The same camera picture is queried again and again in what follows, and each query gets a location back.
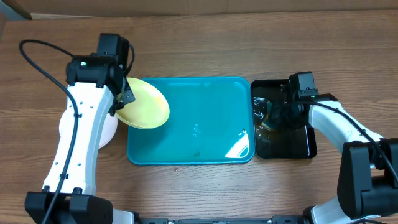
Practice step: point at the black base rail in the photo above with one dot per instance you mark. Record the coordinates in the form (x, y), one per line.
(276, 219)

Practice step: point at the white plate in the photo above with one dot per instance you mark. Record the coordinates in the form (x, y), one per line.
(107, 130)

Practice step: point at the green rimmed plate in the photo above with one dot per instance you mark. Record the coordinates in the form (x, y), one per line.
(150, 108)

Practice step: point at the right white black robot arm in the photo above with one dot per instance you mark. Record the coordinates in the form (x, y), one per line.
(367, 183)

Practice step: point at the black water tray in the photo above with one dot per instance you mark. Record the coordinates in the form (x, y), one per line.
(288, 143)

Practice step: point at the green yellow scrub sponge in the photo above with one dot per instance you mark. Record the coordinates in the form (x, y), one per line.
(266, 121)

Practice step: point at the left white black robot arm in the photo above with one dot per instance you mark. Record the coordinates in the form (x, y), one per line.
(96, 88)

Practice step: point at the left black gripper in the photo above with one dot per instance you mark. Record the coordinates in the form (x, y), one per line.
(130, 97)

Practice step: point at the teal plastic serving tray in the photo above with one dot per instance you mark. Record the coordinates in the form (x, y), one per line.
(210, 122)

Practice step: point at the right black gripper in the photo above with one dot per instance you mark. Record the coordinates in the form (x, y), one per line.
(277, 119)

